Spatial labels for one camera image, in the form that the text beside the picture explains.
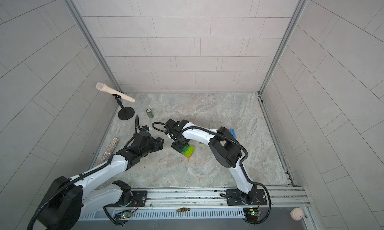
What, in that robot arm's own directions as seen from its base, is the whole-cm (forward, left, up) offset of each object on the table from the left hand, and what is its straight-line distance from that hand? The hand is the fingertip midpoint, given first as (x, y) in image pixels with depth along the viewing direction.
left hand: (162, 140), depth 87 cm
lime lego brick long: (-7, -16, -1) cm, 18 cm away
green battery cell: (+19, +11, +1) cm, 22 cm away
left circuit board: (-36, +12, -2) cm, 38 cm away
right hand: (-1, -12, -5) cm, 13 cm away
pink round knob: (-35, -65, 0) cm, 74 cm away
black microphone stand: (+22, +29, -3) cm, 36 cm away
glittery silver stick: (-6, +29, -2) cm, 30 cm away
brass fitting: (-33, -15, -3) cm, 36 cm away
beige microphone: (+20, +32, +23) cm, 44 cm away
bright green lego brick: (-8, -14, +5) cm, 17 cm away
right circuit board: (-35, -46, -4) cm, 58 cm away
